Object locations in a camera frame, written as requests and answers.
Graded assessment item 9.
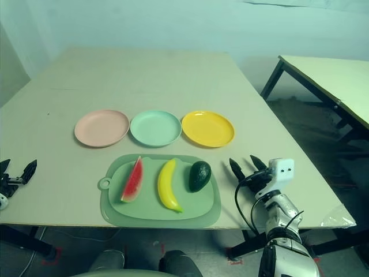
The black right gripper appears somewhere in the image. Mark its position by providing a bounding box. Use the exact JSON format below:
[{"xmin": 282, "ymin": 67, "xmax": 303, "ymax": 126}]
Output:
[{"xmin": 229, "ymin": 155, "xmax": 274, "ymax": 195}]

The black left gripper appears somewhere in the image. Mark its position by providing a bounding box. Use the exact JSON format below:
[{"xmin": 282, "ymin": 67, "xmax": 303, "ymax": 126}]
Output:
[{"xmin": 0, "ymin": 159, "xmax": 38, "ymax": 199}]

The dark green avocado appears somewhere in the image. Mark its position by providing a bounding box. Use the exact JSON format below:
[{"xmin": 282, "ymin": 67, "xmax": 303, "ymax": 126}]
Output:
[{"xmin": 189, "ymin": 160, "xmax": 212, "ymax": 193}]

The yellow banana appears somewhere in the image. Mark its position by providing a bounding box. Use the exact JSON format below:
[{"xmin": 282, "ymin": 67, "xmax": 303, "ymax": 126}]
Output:
[{"xmin": 157, "ymin": 158, "xmax": 185, "ymax": 214}]

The watermelon slice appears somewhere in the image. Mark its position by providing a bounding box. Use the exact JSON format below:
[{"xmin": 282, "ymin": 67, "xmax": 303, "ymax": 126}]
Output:
[{"xmin": 120, "ymin": 156, "xmax": 144, "ymax": 204}]

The yellow plate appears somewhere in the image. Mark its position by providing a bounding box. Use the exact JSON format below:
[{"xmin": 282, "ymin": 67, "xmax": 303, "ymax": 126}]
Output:
[{"xmin": 181, "ymin": 110, "xmax": 236, "ymax": 149}]

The pink plate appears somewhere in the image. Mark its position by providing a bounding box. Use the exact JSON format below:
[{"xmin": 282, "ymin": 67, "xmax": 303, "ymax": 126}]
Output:
[{"xmin": 74, "ymin": 108, "xmax": 130, "ymax": 148}]

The mint green plate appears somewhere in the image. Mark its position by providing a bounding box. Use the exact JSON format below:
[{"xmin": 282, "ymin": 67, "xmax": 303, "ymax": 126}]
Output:
[{"xmin": 130, "ymin": 109, "xmax": 182, "ymax": 148}]

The clear plastic bag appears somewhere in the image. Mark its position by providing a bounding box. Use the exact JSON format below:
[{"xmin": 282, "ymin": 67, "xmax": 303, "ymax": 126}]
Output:
[{"xmin": 320, "ymin": 201, "xmax": 357, "ymax": 227}]

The green cutting mat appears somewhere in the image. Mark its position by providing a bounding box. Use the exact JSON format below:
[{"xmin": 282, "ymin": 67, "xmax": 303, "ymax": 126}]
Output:
[{"xmin": 97, "ymin": 154, "xmax": 222, "ymax": 228}]

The robot right leg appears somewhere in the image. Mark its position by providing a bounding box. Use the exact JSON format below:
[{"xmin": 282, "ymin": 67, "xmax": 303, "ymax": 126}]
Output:
[{"xmin": 159, "ymin": 250, "xmax": 202, "ymax": 277}]

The robot leg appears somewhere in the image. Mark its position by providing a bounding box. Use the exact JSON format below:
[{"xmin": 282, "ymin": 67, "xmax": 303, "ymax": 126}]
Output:
[
  {"xmin": 88, "ymin": 249, "xmax": 126, "ymax": 274},
  {"xmin": 159, "ymin": 250, "xmax": 202, "ymax": 277}
]

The side table with black legs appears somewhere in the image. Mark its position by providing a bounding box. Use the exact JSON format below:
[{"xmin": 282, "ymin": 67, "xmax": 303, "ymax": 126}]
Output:
[{"xmin": 261, "ymin": 55, "xmax": 369, "ymax": 145}]

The robot left leg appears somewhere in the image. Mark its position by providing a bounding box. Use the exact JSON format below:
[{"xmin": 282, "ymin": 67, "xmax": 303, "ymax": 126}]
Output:
[{"xmin": 88, "ymin": 249, "xmax": 126, "ymax": 274}]

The pale robot torso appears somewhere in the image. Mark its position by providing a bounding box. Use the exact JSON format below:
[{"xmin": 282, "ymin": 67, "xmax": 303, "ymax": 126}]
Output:
[{"xmin": 69, "ymin": 268, "xmax": 162, "ymax": 277}]

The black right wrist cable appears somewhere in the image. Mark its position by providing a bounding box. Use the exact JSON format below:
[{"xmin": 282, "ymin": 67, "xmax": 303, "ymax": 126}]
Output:
[{"xmin": 234, "ymin": 169, "xmax": 305, "ymax": 242}]

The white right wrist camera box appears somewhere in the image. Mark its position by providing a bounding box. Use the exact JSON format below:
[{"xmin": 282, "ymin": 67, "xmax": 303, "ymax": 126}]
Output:
[{"xmin": 268, "ymin": 158, "xmax": 295, "ymax": 191}]

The white floor cable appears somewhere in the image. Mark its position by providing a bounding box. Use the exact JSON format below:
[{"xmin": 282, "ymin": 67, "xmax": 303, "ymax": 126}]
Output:
[{"xmin": 25, "ymin": 227, "xmax": 47, "ymax": 277}]

